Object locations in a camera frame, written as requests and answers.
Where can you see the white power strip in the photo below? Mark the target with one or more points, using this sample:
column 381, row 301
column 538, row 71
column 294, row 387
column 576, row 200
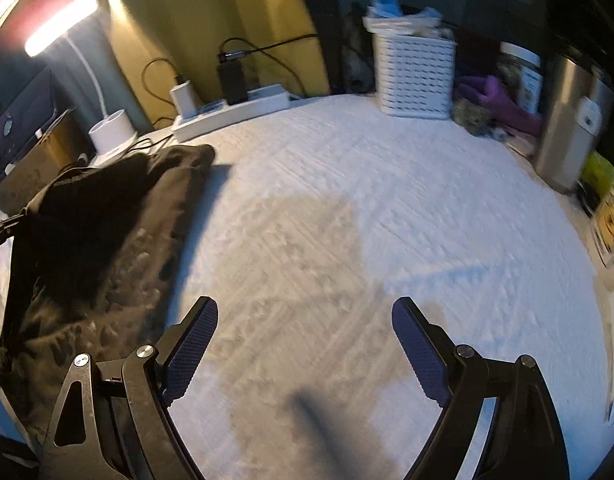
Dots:
column 237, row 107

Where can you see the white textured table cloth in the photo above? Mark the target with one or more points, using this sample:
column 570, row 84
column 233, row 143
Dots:
column 362, row 210

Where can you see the yellow-green packet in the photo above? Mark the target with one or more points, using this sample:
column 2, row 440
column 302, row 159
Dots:
column 599, row 175

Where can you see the white desk lamp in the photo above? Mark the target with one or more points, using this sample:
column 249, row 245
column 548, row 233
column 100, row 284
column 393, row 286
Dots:
column 112, row 132

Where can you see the yellow printed paper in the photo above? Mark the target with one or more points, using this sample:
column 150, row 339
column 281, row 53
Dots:
column 612, row 240

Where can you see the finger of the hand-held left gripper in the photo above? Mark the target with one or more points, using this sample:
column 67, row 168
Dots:
column 2, row 228

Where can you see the black charger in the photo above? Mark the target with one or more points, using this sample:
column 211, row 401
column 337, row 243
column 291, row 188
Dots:
column 233, row 82

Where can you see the yellow curtain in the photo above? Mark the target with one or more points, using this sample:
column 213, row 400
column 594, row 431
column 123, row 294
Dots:
column 197, row 20

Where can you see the stainless steel container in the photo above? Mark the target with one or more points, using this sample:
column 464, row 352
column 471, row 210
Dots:
column 569, row 120

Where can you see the brown cardboard box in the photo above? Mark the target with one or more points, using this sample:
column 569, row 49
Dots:
column 47, row 160

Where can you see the glass jar with white lid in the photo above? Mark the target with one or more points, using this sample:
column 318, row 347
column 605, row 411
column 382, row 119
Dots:
column 524, row 77

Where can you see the white plastic bag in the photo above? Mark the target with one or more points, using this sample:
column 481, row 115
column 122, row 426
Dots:
column 407, row 20

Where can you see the purple cloth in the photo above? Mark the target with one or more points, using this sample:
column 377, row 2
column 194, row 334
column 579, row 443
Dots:
column 507, row 105

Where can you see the white charger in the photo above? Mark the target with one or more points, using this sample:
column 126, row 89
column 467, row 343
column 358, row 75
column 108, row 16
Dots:
column 183, row 97

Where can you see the grey-green crumpled bundle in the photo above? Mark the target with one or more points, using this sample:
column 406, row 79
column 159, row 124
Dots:
column 472, row 116

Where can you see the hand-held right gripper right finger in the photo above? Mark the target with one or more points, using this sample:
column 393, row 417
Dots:
column 419, row 350

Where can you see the white woven plastic basket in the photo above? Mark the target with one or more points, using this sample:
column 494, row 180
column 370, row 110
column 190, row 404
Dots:
column 417, row 77

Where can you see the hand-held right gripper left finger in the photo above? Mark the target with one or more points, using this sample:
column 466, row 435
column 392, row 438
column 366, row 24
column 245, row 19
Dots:
column 192, row 350

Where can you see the dark brown garment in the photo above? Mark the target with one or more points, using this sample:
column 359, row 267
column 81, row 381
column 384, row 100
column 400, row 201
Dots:
column 97, row 240

